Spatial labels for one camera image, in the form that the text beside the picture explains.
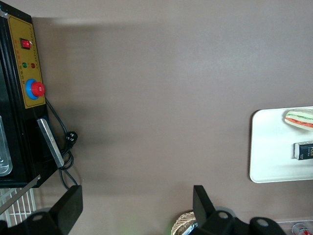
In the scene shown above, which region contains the clear plastic container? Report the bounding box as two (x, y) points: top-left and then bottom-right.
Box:
(0, 114), (13, 177)

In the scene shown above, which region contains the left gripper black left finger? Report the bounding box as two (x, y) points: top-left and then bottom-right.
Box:
(24, 185), (84, 235)

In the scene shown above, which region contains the black machine with yellow panel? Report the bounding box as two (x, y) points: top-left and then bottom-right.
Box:
(0, 9), (61, 189)

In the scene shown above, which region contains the clear acrylic bottle rack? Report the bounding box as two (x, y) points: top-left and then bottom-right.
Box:
(275, 218), (313, 235)

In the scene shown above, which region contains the white wire basket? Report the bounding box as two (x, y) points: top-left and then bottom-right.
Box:
(0, 187), (38, 229)

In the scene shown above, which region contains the cream plastic serving tray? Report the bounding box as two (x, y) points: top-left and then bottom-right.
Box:
(249, 106), (313, 184)

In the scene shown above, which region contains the black gold-print small box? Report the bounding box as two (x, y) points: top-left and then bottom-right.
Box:
(293, 140), (313, 161)

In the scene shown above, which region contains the black power cable with plug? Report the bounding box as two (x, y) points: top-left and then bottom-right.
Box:
(45, 97), (79, 190)

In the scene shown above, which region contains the thin silver metal rod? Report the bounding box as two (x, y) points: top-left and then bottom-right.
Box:
(0, 174), (41, 215)

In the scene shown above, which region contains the wrapped triangle sandwich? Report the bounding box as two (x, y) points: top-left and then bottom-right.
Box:
(283, 109), (313, 132)

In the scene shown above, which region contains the silver metal bar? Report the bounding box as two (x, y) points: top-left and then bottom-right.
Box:
(36, 117), (65, 168)

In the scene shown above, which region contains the aluminium foil tray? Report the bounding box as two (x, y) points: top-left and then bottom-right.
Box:
(186, 219), (199, 234)

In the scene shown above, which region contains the red emergency stop button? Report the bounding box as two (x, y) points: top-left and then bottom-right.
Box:
(25, 78), (46, 100)

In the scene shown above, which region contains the red cola bottle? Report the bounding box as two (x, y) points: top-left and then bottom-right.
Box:
(291, 222), (311, 235)

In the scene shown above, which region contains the light tan wicker basket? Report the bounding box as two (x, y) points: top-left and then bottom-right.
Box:
(173, 210), (197, 235)

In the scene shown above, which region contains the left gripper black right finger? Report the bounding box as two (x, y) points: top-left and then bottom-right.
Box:
(193, 185), (246, 235)

